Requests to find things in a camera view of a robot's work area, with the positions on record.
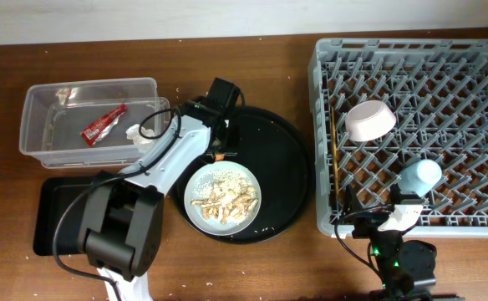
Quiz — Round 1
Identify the blue plastic cup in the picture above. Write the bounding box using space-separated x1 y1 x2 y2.
398 159 442 197

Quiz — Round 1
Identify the grey plate with leftovers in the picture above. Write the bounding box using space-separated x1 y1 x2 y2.
183 161 262 236

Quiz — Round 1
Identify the wooden chopstick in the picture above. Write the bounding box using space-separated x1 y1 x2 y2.
330 109 339 202

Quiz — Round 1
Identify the pink white bowl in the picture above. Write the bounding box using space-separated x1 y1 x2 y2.
345 100 397 142

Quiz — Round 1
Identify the white tissue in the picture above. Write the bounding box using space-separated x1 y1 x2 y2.
125 124 155 154

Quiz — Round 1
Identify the red snack wrapper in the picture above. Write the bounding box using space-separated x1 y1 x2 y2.
81 104 127 147

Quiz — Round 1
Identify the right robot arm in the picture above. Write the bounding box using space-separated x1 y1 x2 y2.
338 184 437 300

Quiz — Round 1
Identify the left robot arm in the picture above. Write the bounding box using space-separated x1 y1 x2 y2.
78 97 236 300

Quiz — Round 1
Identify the grey dishwasher rack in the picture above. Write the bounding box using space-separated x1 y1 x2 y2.
308 38 488 238

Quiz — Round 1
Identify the round black serving tray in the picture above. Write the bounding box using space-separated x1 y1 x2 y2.
170 105 315 245

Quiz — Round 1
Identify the clear plastic bin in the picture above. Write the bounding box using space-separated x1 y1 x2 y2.
19 78 170 169

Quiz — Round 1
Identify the black rectangular tray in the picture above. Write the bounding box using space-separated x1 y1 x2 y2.
33 176 96 257

